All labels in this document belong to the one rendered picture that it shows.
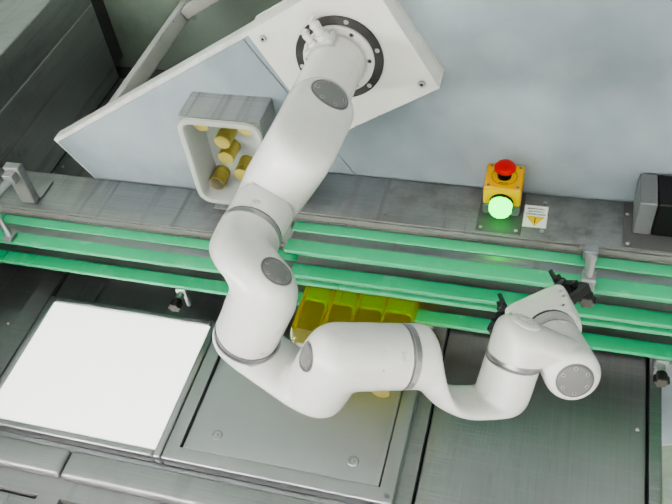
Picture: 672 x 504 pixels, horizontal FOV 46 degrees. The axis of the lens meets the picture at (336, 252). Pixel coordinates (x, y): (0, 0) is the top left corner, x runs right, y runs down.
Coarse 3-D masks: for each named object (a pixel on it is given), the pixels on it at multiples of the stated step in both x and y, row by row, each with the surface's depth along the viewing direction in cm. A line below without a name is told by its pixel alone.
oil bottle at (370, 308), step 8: (360, 296) 158; (368, 296) 158; (376, 296) 158; (360, 304) 157; (368, 304) 156; (376, 304) 156; (384, 304) 156; (360, 312) 155; (368, 312) 155; (376, 312) 155; (384, 312) 157; (352, 320) 155; (360, 320) 154; (368, 320) 154; (376, 320) 154
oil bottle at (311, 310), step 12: (312, 288) 161; (324, 288) 161; (312, 300) 159; (324, 300) 159; (300, 312) 157; (312, 312) 157; (324, 312) 157; (300, 324) 155; (312, 324) 155; (300, 336) 153
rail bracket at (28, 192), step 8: (8, 168) 175; (16, 168) 174; (8, 176) 174; (16, 176) 175; (24, 176) 177; (8, 184) 174; (16, 184) 178; (24, 184) 178; (32, 184) 180; (40, 184) 186; (48, 184) 186; (0, 192) 172; (24, 192) 180; (32, 192) 180; (40, 192) 184; (24, 200) 182; (32, 200) 181; (0, 216) 173; (0, 224) 174; (8, 232) 176; (8, 240) 176
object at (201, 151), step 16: (192, 128) 158; (240, 128) 150; (256, 128) 150; (192, 144) 159; (208, 144) 165; (240, 144) 163; (256, 144) 162; (192, 160) 160; (208, 160) 167; (208, 176) 168; (208, 192) 168; (224, 192) 168
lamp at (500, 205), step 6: (492, 198) 148; (498, 198) 147; (504, 198) 147; (510, 198) 147; (492, 204) 147; (498, 204) 146; (504, 204) 146; (510, 204) 147; (492, 210) 147; (498, 210) 147; (504, 210) 146; (510, 210) 147; (498, 216) 148; (504, 216) 147
